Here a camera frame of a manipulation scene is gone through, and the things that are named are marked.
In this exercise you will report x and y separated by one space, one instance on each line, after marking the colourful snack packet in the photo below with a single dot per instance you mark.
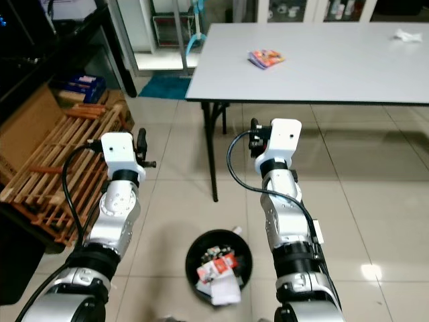
266 59

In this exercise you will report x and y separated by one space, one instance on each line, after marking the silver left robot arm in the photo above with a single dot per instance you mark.
117 215

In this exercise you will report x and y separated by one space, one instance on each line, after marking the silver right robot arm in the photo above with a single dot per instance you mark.
285 208

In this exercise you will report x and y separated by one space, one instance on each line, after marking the round black rubbish bin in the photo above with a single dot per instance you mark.
198 247

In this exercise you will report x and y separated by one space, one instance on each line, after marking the teal floor mat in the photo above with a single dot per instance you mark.
164 87

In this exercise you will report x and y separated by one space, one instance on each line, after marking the wooden slatted rack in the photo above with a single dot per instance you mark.
64 164

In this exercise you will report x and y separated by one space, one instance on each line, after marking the blue printed box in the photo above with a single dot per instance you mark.
78 84

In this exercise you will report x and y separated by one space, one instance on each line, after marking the white table with black legs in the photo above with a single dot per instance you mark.
322 70

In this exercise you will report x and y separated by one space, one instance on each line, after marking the light blue broom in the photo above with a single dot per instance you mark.
196 37

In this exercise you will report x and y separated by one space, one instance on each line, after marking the brown cardboard box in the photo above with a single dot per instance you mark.
23 131

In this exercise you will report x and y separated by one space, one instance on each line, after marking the red and white wrapper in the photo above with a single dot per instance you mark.
218 268

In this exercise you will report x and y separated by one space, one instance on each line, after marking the black desk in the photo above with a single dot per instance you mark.
33 54

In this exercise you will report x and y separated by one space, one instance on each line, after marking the white glass door cabinet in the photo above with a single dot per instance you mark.
322 9

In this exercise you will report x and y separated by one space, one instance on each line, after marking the white desktop appliance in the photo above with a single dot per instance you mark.
70 7

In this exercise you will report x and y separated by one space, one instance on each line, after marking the white paper scrap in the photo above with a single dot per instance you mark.
226 292

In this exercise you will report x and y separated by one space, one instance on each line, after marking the crumpled white tissue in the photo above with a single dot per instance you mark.
407 35

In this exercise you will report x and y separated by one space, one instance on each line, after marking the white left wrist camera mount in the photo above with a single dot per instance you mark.
119 151

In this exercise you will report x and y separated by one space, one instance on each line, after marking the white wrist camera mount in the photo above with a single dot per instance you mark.
119 151
285 137

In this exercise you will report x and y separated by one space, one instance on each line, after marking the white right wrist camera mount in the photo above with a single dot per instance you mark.
285 137

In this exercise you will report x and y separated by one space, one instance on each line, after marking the glass door with metal frame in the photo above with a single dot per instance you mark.
161 33

